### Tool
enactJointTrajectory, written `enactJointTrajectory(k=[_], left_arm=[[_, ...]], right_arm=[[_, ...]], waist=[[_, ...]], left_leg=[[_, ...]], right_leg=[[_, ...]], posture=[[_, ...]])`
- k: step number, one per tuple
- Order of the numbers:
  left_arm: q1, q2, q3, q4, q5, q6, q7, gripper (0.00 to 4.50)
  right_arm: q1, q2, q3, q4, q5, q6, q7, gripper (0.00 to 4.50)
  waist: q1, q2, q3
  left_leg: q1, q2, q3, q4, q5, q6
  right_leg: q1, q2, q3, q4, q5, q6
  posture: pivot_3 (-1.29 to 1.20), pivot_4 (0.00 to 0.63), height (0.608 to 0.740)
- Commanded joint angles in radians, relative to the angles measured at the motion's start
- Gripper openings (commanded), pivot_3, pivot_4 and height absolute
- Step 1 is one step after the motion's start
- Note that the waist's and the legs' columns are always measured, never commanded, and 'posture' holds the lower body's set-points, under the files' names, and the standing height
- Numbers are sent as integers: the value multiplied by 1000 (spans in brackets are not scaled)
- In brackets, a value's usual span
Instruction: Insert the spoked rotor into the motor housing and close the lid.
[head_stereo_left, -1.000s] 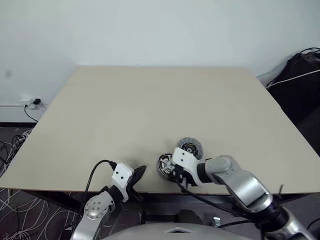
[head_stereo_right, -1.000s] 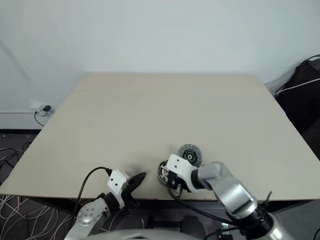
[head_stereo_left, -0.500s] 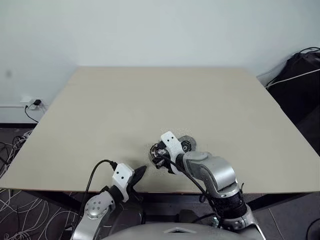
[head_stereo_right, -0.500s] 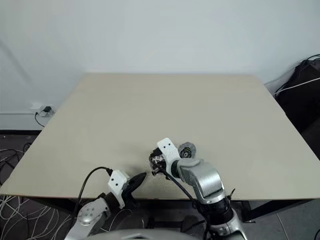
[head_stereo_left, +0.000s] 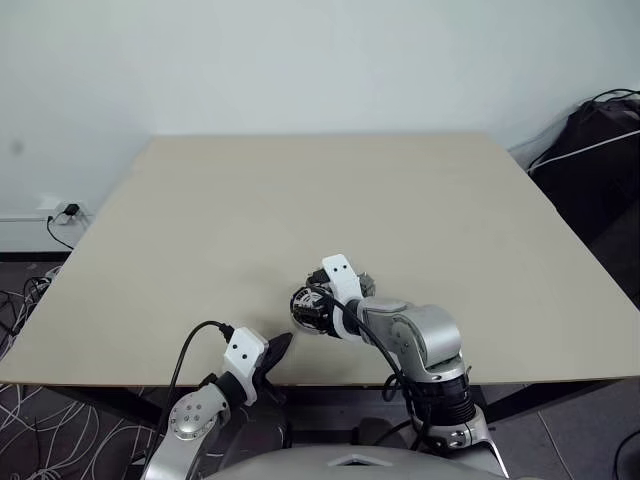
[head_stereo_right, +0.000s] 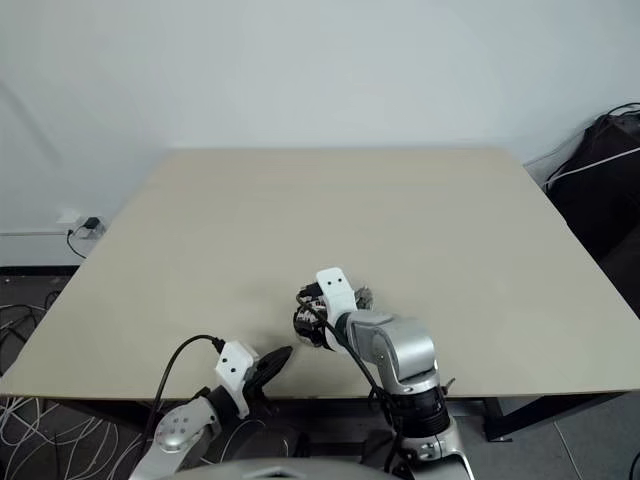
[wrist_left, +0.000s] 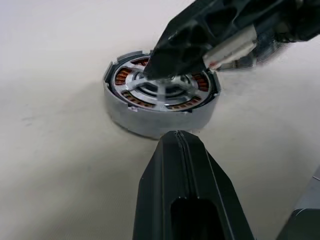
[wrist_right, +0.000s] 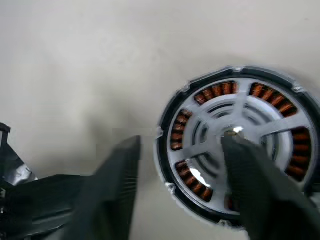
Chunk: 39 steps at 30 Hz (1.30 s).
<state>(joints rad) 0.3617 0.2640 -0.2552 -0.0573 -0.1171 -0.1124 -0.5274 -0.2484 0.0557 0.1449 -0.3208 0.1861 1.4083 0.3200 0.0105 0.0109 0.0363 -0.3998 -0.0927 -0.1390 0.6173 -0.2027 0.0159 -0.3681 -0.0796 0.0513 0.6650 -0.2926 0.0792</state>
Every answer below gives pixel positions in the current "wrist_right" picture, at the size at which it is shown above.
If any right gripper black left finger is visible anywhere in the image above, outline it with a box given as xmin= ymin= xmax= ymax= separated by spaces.
xmin=62 ymin=134 xmax=142 ymax=240

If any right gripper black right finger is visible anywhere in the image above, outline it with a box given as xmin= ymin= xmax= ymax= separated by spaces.
xmin=220 ymin=129 xmax=320 ymax=240

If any black-rimmed silver spoked rotor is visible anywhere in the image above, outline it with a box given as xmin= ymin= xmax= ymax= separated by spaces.
xmin=159 ymin=66 xmax=316 ymax=226

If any motor stator with copper windings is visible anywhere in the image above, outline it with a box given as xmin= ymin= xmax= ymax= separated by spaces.
xmin=155 ymin=65 xmax=317 ymax=230

